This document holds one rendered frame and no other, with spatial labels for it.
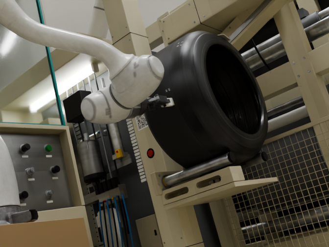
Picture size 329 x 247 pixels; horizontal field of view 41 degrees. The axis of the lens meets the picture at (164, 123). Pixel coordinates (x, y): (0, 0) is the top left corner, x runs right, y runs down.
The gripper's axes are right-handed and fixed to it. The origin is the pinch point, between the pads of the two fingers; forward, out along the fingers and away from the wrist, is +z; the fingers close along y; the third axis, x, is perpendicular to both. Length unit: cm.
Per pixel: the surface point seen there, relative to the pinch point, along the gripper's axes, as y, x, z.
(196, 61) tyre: -12.0, -11.5, 11.0
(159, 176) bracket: 24.6, 24.1, 11.8
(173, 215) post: 30, 42, 19
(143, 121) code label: 33.4, -2.7, 25.2
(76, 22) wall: 350, -261, 352
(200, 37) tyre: -11.7, -22.8, 21.9
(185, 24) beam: 12, -45, 58
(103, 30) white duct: 73, -75, 68
